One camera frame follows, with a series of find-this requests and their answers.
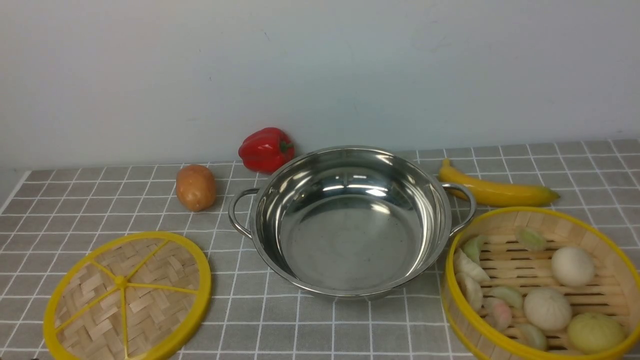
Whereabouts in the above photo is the yellow bamboo steamer lid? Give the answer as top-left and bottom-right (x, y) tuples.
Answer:
(43, 231), (213, 360)

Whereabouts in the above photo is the yellow bamboo steamer basket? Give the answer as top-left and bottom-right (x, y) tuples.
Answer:
(441, 206), (639, 360)

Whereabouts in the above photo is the stainless steel pot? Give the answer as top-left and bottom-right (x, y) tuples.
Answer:
(227, 146), (477, 300)

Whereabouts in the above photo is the red bell pepper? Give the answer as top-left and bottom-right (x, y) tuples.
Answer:
(238, 127), (296, 174)

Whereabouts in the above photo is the brown potato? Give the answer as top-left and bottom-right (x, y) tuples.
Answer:
(176, 164), (217, 213)

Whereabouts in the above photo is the white dumpling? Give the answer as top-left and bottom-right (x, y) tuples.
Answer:
(453, 248), (490, 283)
(455, 273), (483, 313)

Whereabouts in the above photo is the green dumpling upper left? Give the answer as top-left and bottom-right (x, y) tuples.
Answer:
(461, 234), (488, 265)

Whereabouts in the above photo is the yellow banana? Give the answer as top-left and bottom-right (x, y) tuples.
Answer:
(438, 158), (561, 208)

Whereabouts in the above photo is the white dumpling lower left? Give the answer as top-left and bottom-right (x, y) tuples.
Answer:
(455, 273), (483, 313)

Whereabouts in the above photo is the green dumpling top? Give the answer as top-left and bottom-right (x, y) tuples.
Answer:
(515, 227), (547, 252)

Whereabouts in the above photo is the pink dumpling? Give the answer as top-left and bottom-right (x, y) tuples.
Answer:
(483, 297), (513, 332)

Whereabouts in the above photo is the green dumpling centre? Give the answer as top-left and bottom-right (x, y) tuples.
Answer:
(487, 285), (524, 310)

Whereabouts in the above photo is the beige steamed bun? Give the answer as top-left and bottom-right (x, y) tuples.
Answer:
(523, 287), (573, 332)

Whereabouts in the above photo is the white steamed bun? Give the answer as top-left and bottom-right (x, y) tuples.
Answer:
(551, 246), (595, 287)

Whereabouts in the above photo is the grey checkered tablecloth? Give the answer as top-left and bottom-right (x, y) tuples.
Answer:
(0, 138), (639, 360)

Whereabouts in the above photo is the yellow-green steamed bun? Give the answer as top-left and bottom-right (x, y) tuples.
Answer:
(567, 312), (627, 354)

